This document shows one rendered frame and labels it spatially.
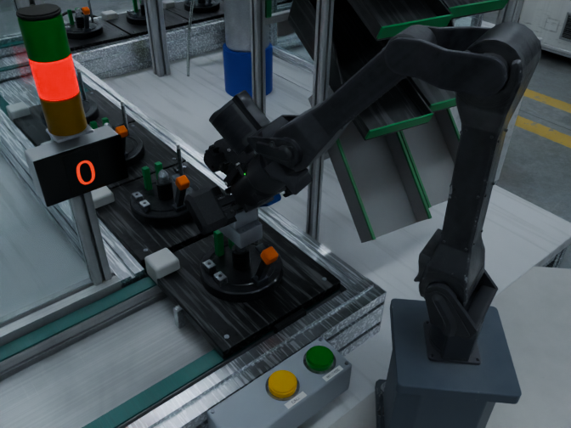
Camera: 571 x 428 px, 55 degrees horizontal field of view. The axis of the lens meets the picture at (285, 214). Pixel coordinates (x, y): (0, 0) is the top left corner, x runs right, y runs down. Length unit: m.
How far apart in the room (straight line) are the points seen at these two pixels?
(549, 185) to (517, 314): 2.17
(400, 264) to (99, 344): 0.60
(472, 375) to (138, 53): 1.62
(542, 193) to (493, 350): 2.44
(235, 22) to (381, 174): 0.84
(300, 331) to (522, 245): 0.60
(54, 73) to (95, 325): 0.43
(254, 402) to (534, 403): 0.46
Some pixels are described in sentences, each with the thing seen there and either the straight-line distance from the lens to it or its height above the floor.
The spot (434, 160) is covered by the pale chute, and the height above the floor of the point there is 1.05.
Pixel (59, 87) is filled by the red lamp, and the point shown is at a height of 1.33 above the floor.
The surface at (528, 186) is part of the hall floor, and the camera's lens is 3.19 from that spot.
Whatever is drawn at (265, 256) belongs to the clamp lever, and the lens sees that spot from 0.82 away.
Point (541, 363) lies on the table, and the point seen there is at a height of 0.86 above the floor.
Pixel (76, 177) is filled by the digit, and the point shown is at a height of 1.20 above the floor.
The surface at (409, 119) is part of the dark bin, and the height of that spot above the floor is 1.21.
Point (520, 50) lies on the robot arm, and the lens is 0.52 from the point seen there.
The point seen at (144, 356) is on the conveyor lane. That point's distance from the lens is 0.91.
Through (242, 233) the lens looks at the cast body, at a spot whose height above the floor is 1.08.
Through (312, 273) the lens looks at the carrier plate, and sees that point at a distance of 0.94.
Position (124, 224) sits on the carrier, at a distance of 1.08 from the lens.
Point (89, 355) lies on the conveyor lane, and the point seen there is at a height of 0.92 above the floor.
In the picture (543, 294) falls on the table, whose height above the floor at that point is 0.86.
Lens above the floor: 1.61
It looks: 37 degrees down
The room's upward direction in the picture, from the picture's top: 1 degrees clockwise
